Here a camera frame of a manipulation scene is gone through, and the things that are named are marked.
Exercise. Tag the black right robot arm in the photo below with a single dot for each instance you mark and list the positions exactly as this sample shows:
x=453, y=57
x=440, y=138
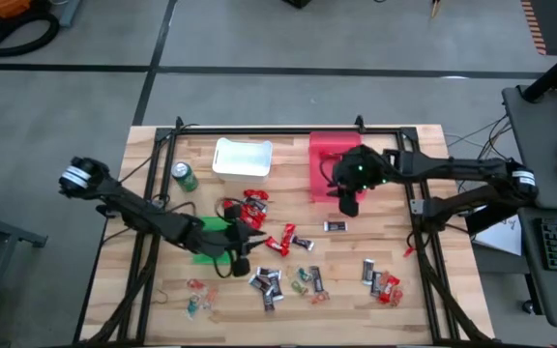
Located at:
x=452, y=166

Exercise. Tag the wooden stick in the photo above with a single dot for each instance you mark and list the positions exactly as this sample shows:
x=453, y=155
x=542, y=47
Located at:
x=435, y=7

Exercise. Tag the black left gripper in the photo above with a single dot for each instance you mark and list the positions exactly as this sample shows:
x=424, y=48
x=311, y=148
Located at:
x=220, y=239

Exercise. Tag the orange shop vacuum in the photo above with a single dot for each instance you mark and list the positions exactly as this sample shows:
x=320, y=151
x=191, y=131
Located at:
x=3, y=7

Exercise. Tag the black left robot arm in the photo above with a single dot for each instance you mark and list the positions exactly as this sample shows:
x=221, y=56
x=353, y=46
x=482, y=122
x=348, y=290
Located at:
x=128, y=208

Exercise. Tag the white plastic basket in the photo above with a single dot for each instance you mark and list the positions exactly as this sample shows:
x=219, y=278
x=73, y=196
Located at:
x=242, y=159

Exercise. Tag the black diagonal pole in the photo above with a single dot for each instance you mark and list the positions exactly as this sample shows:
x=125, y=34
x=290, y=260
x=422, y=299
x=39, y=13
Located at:
x=554, y=72

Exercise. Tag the green soda can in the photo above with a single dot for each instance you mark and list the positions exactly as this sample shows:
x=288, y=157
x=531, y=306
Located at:
x=185, y=178

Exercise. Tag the silver foil snack packet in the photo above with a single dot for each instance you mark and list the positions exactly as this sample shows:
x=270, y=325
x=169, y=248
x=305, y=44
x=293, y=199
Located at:
x=268, y=302

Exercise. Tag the teal candy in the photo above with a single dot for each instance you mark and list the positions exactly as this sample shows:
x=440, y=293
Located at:
x=304, y=274
x=192, y=305

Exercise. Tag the small red tag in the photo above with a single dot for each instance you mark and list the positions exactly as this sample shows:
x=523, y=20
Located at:
x=409, y=251

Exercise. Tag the red KitKat candy bar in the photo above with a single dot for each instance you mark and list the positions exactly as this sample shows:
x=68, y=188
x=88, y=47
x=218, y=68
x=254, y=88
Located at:
x=252, y=212
x=389, y=288
x=287, y=234
x=256, y=194
x=254, y=222
x=274, y=245

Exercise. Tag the black caster wheel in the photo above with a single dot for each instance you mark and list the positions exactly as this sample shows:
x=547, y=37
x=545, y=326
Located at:
x=528, y=307

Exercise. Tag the orange candy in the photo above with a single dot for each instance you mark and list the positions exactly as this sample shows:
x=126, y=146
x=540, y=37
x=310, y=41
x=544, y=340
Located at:
x=209, y=296
x=319, y=298

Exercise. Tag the green plastic basket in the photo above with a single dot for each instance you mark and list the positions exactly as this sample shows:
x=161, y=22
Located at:
x=213, y=223

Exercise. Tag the green candy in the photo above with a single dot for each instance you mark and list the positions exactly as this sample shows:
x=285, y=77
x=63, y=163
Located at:
x=299, y=287

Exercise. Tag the black diagonal bar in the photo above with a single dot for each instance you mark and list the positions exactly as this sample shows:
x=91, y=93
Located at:
x=481, y=223

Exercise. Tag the grey metal bracket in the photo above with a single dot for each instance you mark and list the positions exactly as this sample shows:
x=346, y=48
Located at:
x=417, y=206

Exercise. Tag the white paper sheet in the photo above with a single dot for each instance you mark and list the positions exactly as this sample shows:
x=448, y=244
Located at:
x=503, y=237

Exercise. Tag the grey metal box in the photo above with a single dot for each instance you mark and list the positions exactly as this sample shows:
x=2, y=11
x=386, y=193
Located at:
x=69, y=12

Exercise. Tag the red plastic basket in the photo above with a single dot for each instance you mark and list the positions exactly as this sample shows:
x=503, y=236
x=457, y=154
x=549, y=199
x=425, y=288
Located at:
x=322, y=145

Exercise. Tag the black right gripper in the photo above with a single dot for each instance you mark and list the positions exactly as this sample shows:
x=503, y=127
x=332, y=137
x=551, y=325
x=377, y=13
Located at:
x=360, y=169

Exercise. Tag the red candy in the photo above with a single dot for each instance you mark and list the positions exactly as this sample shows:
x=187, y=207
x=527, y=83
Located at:
x=397, y=296
x=195, y=284

